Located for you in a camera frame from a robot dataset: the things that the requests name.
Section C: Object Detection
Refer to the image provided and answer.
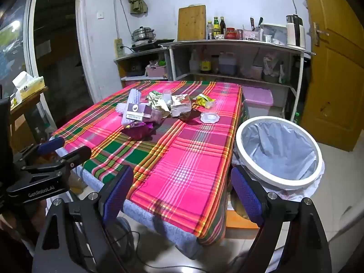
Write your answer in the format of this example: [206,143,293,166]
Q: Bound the yellow green snack packet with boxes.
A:
[193,93,216,107]

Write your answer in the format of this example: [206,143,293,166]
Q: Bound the pink storage box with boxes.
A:
[242,85,274,120]

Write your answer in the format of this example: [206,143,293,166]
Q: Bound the dark brown wrapper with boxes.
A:
[171,110,201,120]

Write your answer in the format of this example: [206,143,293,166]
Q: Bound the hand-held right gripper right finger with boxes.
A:
[230,166,333,273]

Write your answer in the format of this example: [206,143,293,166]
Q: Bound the purple foil wrapper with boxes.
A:
[122,120,160,140]

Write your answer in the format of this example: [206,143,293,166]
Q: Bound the dark liquid jug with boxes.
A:
[218,52,238,75]

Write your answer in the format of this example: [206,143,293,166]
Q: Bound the tissue box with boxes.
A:
[12,72,46,100]

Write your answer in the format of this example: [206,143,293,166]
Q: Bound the wooden door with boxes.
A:
[298,0,364,152]

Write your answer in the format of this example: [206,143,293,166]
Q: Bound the black induction cooker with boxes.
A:
[129,38,175,52]

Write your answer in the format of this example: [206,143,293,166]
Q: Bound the beige cardboard carton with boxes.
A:
[170,95,193,117]

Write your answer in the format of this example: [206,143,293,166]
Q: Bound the white lidded pot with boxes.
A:
[250,65,264,80]

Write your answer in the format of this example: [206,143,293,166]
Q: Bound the white metal shelf unit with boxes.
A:
[159,39,316,123]

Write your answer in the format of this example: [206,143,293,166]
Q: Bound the crumpled plastic bags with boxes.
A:
[263,53,283,76]

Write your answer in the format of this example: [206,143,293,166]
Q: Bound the white round bin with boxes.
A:
[235,116,323,190]

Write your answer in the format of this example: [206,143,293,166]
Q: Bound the brown packet with white label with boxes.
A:
[122,104,154,120]

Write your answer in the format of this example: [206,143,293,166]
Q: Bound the black floor cable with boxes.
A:
[115,216,182,269]

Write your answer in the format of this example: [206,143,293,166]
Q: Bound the electric kettle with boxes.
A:
[286,14,306,48]

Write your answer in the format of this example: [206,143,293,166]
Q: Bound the wooden cutting board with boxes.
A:
[177,4,207,42]

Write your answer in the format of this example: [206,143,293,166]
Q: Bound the tall clear plastic bottle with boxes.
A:
[189,49,200,74]

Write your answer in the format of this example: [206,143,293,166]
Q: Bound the white bin with blue liner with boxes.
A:
[232,121,325,200]

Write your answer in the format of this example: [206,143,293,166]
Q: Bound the clear plastic storage container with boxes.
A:
[260,23,288,45]

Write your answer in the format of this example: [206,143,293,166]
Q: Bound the wooden side cabinet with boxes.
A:
[114,48,171,89]

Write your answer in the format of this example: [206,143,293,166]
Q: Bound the green and white wrapper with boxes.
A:
[146,90,169,111]

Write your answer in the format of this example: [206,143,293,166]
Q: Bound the pink plastic basket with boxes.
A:
[145,65,168,78]

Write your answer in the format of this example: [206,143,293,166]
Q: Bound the white foam fruit net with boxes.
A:
[116,89,143,126]

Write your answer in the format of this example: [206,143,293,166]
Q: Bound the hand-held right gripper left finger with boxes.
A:
[33,166,134,273]

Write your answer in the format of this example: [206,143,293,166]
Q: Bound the yellow label sauce bottle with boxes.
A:
[200,50,212,74]

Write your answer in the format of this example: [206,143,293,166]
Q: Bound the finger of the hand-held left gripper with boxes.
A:
[21,146,92,174]
[12,138,65,163]

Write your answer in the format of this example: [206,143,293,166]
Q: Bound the steel pot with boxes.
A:
[131,26,157,43]

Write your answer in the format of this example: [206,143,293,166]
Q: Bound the pink plaid tablecloth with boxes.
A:
[51,80,251,246]

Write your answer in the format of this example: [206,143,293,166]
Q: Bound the metal door handle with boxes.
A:
[313,22,330,46]

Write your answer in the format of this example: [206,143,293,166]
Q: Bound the yellow power strip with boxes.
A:
[114,38,124,59]

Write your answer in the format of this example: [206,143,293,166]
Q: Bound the wooden side table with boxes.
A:
[8,87,49,152]

